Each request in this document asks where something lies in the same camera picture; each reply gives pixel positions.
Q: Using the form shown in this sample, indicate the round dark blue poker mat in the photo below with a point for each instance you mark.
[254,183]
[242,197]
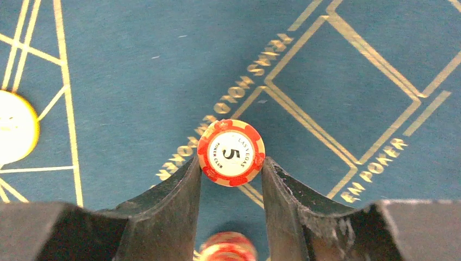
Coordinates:
[358,100]

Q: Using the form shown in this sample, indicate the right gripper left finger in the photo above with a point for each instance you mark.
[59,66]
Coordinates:
[159,224]

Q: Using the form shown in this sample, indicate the red five chip stack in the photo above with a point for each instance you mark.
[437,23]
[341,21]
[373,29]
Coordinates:
[232,246]

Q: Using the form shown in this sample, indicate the yellow dealer button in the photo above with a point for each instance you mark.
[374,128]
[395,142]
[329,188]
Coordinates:
[19,127]

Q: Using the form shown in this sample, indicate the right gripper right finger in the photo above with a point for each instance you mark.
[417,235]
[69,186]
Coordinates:
[302,224]

